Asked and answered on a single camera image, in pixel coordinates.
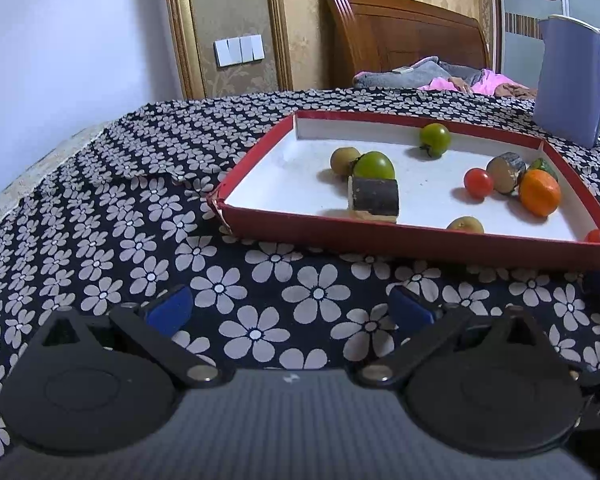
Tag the small dark green fruit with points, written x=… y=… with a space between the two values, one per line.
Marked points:
x=544 y=166

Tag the pink patterned quilt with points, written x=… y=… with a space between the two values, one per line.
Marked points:
x=495 y=85

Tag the dark log slice block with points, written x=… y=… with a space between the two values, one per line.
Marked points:
x=375 y=199

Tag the orange mandarin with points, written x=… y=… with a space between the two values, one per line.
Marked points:
x=540 y=194

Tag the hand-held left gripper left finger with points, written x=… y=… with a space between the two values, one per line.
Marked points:
x=170 y=310

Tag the black white floral tablecloth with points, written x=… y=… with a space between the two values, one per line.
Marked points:
x=280 y=285

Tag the red cardboard tray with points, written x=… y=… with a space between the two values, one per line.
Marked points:
x=430 y=200

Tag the red cherry tomato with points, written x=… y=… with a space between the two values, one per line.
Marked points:
x=595 y=236
x=479 y=183

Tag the wooden bed headboard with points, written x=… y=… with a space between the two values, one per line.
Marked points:
x=395 y=35

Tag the grey and pink pillow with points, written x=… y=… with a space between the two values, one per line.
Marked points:
x=430 y=77

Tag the white wall light switch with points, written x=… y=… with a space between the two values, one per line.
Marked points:
x=239 y=50

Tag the brown longan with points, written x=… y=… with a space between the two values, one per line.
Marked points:
x=465 y=225
x=343 y=160

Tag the purple electric kettle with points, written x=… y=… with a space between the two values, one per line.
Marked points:
x=567 y=80

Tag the narrow gold wall moulding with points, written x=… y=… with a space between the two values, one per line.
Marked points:
x=278 y=25

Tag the green tomato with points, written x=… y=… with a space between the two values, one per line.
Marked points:
x=435 y=139
x=374 y=166

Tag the wide gold wall moulding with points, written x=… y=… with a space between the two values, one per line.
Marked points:
x=182 y=30

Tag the short sugarcane piece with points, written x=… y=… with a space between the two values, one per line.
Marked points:
x=505 y=174

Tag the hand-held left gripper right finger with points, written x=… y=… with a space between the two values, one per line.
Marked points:
x=410 y=310

